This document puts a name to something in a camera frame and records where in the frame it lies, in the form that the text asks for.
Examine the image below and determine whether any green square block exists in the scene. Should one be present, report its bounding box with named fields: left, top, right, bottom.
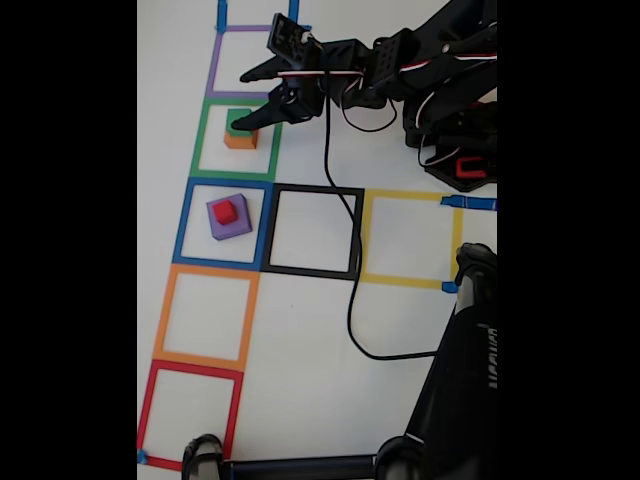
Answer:
left=225, top=108, right=256, bottom=135

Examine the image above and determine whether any orange square block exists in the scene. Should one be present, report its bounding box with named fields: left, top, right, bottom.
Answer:
left=223, top=127, right=260, bottom=150

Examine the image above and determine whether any small red cube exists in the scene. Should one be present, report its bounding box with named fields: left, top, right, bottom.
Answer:
left=212, top=199, right=240, bottom=227

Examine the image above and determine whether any large purple square block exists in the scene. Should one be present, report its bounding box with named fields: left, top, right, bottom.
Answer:
left=206, top=193, right=253, bottom=243

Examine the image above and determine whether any black tripod stand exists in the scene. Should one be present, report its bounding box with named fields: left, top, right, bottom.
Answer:
left=181, top=242, right=498, bottom=480

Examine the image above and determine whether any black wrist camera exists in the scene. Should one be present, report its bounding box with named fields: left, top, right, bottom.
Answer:
left=269, top=79, right=324, bottom=124

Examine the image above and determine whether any purple square frame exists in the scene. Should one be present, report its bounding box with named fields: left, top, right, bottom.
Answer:
left=204, top=24, right=296, bottom=101

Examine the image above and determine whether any green square frame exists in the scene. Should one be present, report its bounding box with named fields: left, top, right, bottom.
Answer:
left=189, top=97, right=286, bottom=182

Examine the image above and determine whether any black camera cable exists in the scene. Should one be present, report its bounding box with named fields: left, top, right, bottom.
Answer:
left=322, top=69, right=442, bottom=361

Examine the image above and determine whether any blue square frame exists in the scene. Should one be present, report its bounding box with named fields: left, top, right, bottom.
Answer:
left=172, top=177, right=275, bottom=273

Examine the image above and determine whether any black square frame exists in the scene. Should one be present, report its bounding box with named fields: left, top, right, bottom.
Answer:
left=259, top=182, right=365, bottom=281

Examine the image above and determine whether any yellow square frame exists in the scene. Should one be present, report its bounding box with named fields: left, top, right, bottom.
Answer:
left=355, top=188, right=464, bottom=291

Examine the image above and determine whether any orange square frame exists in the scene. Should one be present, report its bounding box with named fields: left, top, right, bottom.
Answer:
left=153, top=263, right=262, bottom=372

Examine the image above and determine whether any red square frame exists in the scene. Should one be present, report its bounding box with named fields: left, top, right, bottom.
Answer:
left=137, top=358, right=245, bottom=472

